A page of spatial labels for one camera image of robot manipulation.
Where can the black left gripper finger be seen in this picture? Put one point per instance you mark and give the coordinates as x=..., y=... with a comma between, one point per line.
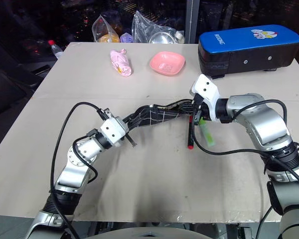
x=134, y=115
x=137, y=123

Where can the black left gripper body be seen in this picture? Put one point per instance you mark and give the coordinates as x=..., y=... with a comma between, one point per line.
x=124, y=122

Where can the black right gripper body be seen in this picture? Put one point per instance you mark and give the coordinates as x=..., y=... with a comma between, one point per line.
x=198, y=113

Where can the black white-grid pouch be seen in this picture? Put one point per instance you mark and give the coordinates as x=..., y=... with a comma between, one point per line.
x=159, y=115

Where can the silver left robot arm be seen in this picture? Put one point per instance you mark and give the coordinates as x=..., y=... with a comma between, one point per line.
x=72, y=171

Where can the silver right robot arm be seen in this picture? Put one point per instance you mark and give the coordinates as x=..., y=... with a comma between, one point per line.
x=266, y=124

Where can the green highlighter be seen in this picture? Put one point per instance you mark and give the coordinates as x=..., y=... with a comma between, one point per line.
x=209, y=138

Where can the red marker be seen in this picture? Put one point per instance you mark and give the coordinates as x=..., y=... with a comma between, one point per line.
x=190, y=139

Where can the pink square plastic bowl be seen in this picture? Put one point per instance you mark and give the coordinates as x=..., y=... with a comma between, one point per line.
x=167, y=62

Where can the pink wrapped toy packet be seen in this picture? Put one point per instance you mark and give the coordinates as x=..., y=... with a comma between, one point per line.
x=120, y=63

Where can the purple small object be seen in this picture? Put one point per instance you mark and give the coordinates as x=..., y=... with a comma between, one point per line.
x=126, y=37

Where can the white vertical pole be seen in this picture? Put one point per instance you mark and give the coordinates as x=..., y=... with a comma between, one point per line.
x=191, y=20

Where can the blue black padded box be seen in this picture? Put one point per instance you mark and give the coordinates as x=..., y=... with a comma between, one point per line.
x=249, y=47

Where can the clear crumpled plastic bag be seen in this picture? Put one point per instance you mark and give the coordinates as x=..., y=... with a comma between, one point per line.
x=144, y=25

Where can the clear bag with orange contents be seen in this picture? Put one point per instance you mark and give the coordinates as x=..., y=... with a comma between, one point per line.
x=105, y=30

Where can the red-capped plastic water bottle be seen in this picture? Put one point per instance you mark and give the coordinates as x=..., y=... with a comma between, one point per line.
x=56, y=49

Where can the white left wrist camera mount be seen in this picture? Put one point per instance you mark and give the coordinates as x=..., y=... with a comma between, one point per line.
x=112, y=129

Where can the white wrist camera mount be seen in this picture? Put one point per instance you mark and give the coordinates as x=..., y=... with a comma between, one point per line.
x=207, y=90
x=112, y=129

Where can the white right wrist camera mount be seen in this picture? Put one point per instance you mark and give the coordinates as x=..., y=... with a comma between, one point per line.
x=207, y=90

